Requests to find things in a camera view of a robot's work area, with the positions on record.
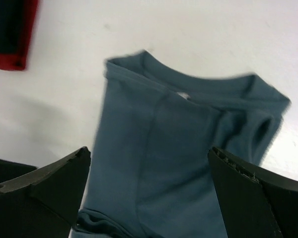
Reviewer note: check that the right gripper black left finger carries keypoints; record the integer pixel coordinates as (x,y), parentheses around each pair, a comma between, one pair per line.
(42,202)

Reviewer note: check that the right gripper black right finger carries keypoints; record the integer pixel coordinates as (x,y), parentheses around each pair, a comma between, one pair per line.
(254,202)

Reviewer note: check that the blue-grey t-shirt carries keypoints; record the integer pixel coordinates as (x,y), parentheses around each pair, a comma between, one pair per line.
(149,174)

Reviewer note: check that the red t-shirt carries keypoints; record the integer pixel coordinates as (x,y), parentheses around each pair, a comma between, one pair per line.
(17,61)

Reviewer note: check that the black t-shirt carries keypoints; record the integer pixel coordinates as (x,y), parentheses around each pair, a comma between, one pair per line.
(11,20)

